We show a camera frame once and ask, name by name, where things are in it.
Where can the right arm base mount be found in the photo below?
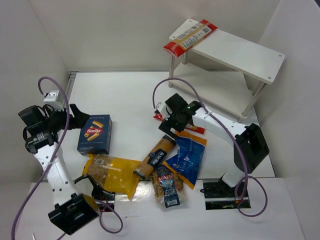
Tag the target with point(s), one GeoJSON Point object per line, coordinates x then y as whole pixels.
{"type": "Point", "coordinates": [215, 199]}

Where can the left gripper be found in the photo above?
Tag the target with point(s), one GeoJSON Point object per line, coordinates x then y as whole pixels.
{"type": "Point", "coordinates": [66, 119]}

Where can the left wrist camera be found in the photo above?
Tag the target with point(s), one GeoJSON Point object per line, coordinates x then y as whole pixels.
{"type": "Point", "coordinates": [54, 99]}

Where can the dark label spaghetti bag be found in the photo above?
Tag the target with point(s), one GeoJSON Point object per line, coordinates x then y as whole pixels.
{"type": "Point", "coordinates": [155, 157]}

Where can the Agnesi fusilli pasta bag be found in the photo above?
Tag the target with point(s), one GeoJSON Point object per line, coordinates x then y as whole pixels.
{"type": "Point", "coordinates": [168, 188]}

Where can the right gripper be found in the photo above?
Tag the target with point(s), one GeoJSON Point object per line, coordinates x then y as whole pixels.
{"type": "Point", "coordinates": [165, 124]}

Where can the white two-tier shelf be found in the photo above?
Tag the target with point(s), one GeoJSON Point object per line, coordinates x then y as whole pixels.
{"type": "Point", "coordinates": [253, 66]}

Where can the red spaghetti bag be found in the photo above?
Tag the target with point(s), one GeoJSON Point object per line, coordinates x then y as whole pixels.
{"type": "Point", "coordinates": [190, 127]}
{"type": "Point", "coordinates": [190, 38]}

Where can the red spaghetti bag on shelf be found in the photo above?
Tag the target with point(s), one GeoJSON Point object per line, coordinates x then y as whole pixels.
{"type": "Point", "coordinates": [190, 38]}

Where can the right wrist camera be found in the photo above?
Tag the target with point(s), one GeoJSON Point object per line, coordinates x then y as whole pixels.
{"type": "Point", "coordinates": [161, 108]}

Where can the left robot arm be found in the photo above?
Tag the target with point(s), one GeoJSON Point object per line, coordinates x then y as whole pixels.
{"type": "Point", "coordinates": [72, 209]}

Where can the yellow fusilli pasta bag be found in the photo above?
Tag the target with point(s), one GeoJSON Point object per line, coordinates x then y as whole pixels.
{"type": "Point", "coordinates": [113, 174]}

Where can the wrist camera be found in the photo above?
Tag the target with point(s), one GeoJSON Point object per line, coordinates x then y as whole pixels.
{"type": "Point", "coordinates": [161, 108]}
{"type": "Point", "coordinates": [54, 99]}

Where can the blue orange pasta bag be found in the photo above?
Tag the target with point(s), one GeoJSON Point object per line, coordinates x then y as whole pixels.
{"type": "Point", "coordinates": [187, 162]}

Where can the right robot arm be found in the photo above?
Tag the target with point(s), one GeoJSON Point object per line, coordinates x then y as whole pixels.
{"type": "Point", "coordinates": [248, 142]}

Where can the blue Barilla pasta box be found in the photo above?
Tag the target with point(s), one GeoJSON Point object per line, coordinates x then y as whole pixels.
{"type": "Point", "coordinates": [95, 136]}

